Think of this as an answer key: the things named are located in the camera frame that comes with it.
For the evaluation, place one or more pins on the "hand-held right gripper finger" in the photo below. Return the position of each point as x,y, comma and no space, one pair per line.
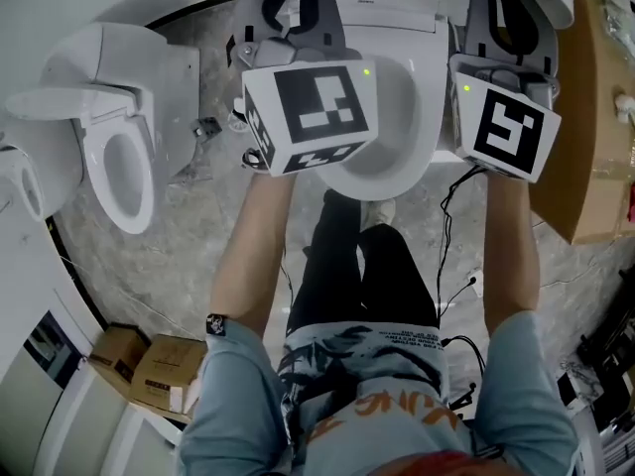
477,18
548,42

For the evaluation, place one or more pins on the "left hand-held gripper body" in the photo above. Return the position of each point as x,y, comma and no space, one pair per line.
317,102

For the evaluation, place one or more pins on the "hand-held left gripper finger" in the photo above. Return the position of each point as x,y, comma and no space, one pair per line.
248,18
332,23

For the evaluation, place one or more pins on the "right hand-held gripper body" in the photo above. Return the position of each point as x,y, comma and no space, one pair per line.
506,127

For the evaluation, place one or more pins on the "person's right forearm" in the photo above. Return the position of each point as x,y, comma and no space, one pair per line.
511,256

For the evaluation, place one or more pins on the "person's left forearm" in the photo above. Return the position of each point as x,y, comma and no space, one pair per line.
253,256

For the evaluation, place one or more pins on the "white smart toilet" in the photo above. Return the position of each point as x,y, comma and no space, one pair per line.
417,117

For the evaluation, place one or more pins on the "white toilet with tank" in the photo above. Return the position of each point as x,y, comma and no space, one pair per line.
119,166

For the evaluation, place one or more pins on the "small cardboard boxes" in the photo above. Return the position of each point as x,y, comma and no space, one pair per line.
166,370

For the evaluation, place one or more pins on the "large cardboard box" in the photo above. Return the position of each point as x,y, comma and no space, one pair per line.
590,166

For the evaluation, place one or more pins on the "person's white shoe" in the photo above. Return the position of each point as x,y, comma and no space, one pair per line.
379,211

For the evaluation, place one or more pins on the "white power strip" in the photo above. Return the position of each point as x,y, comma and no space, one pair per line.
476,283

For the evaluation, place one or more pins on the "person's black trousers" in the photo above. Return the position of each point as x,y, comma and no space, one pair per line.
342,275

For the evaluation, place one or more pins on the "person's light blue shirt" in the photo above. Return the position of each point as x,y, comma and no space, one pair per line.
377,414

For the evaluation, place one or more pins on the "small cardboard box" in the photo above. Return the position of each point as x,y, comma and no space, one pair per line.
116,350

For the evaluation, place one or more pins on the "dark glass window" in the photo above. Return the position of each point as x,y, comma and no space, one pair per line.
49,350

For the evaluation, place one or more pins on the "white wall-hung toilet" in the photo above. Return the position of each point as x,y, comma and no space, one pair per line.
22,186

